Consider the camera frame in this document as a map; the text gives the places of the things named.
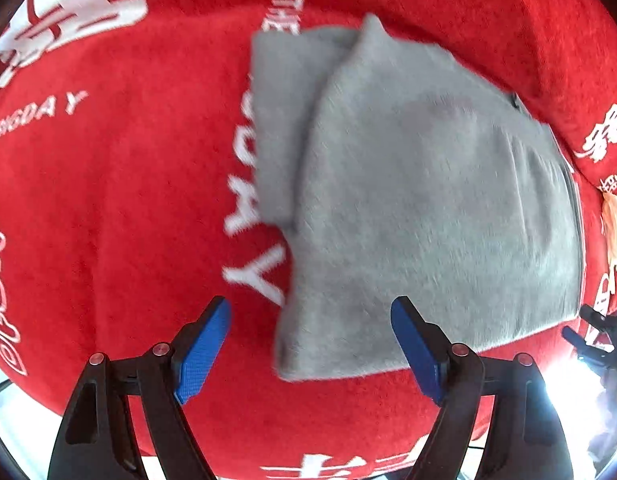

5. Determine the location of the red blanket with white characters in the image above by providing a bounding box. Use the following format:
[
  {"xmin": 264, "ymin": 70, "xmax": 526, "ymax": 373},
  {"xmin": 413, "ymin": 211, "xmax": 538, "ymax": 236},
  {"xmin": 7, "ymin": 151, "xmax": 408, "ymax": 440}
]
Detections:
[{"xmin": 0, "ymin": 0, "xmax": 617, "ymax": 479}]

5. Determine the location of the orange yellow cloth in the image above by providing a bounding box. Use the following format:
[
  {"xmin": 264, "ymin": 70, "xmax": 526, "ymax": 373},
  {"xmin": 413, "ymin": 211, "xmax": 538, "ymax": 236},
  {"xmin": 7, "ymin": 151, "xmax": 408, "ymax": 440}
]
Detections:
[{"xmin": 601, "ymin": 192, "xmax": 617, "ymax": 272}]

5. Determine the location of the grey knitted sweater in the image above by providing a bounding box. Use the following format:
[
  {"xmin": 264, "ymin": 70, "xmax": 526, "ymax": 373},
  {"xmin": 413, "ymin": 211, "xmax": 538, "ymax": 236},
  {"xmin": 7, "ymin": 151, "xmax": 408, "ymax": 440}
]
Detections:
[{"xmin": 251, "ymin": 15, "xmax": 584, "ymax": 382}]

